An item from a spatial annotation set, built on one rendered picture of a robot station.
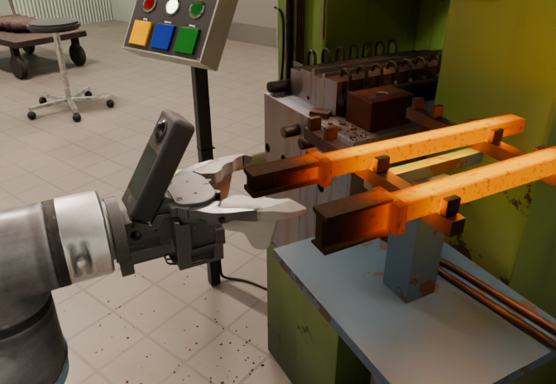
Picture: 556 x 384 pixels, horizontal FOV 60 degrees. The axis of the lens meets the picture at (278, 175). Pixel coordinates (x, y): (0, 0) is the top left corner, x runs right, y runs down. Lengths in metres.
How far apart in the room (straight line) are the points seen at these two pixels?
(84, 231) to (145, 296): 1.54
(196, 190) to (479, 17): 0.65
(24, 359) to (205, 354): 1.24
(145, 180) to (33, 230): 0.11
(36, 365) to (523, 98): 0.82
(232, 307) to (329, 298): 1.15
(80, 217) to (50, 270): 0.06
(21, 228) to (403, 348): 0.52
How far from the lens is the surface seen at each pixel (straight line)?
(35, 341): 0.57
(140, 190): 0.52
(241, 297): 1.97
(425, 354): 0.75
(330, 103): 1.13
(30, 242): 0.51
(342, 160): 0.61
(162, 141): 0.50
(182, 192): 0.54
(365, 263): 0.89
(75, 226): 0.51
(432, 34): 1.54
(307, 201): 1.19
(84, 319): 2.01
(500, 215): 1.03
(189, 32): 1.46
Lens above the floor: 1.29
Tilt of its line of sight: 27 degrees down
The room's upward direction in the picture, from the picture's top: straight up
